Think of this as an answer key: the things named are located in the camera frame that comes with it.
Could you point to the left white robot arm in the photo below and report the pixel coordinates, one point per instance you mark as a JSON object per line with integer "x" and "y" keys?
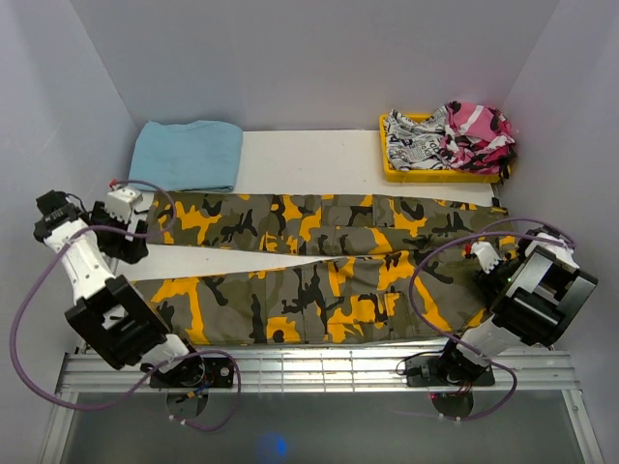
{"x": 108, "y": 313}

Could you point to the pink camouflage trousers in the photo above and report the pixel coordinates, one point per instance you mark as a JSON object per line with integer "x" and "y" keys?
{"x": 477, "y": 140}

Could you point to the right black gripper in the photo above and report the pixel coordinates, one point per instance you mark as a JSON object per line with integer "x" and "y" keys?
{"x": 486, "y": 283}

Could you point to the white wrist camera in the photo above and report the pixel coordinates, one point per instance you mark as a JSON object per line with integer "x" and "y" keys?
{"x": 120, "y": 201}
{"x": 486, "y": 255}

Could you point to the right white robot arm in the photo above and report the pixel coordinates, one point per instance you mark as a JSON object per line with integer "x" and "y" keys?
{"x": 533, "y": 296}

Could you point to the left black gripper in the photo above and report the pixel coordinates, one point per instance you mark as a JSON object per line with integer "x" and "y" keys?
{"x": 131, "y": 251}

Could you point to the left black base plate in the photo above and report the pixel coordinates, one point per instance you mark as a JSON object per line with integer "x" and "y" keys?
{"x": 193, "y": 373}

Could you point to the newspaper print trousers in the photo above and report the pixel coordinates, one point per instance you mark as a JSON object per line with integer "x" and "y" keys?
{"x": 412, "y": 145}

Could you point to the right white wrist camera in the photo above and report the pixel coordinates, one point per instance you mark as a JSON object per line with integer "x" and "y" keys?
{"x": 486, "y": 255}

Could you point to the yellow plastic tray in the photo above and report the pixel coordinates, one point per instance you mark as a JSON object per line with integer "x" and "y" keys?
{"x": 429, "y": 176}

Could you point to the yellow camouflage trousers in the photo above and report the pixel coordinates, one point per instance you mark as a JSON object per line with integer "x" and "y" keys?
{"x": 377, "y": 267}

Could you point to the folded light blue cloth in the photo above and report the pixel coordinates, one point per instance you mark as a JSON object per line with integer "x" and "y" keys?
{"x": 203, "y": 155}

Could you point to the aluminium mounting rail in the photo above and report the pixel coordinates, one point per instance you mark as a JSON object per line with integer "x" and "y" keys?
{"x": 326, "y": 370}

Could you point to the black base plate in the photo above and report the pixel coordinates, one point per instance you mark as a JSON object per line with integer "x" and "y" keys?
{"x": 193, "y": 373}
{"x": 433, "y": 370}

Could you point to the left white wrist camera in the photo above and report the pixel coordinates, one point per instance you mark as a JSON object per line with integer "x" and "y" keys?
{"x": 120, "y": 201}

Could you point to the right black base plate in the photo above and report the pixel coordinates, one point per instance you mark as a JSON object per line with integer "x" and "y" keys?
{"x": 433, "y": 370}

